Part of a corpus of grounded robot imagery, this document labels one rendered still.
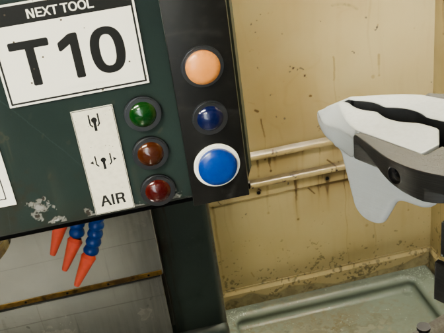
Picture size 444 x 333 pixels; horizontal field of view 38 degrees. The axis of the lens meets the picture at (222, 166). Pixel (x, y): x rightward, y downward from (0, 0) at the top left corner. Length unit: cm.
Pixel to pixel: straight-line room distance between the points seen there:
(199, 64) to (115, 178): 11
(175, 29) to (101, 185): 13
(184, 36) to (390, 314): 155
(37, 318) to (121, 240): 24
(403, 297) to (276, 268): 38
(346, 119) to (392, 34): 134
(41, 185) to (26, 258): 80
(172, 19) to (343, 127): 16
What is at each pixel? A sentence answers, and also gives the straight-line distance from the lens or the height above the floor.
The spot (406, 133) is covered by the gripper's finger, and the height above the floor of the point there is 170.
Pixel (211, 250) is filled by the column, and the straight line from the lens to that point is 137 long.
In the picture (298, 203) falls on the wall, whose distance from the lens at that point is 179.
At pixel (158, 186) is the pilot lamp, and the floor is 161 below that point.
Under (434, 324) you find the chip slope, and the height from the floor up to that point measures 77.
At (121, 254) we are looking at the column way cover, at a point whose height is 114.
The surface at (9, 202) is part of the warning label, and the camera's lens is 51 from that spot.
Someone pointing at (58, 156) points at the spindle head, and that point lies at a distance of 49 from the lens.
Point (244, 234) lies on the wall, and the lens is 179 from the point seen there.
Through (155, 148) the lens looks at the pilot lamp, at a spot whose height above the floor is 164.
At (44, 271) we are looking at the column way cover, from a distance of 131.
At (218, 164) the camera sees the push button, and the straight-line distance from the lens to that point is 49.
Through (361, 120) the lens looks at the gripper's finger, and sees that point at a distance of 35.
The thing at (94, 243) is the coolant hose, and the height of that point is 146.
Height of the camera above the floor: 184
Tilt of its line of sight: 27 degrees down
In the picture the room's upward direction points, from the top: 8 degrees counter-clockwise
